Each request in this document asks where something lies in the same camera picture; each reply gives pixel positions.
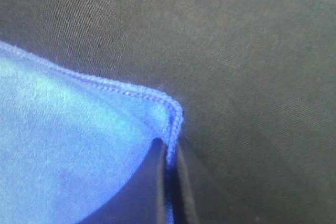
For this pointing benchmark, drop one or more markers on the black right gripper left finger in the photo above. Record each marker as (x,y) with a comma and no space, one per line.
(142,198)

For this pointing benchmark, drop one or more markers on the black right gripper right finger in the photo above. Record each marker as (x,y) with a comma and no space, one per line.
(184,208)

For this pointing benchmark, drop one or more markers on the blue microfibre towel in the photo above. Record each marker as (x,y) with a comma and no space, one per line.
(70,141)

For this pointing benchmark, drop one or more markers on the black table cloth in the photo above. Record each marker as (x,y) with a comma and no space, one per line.
(255,78)

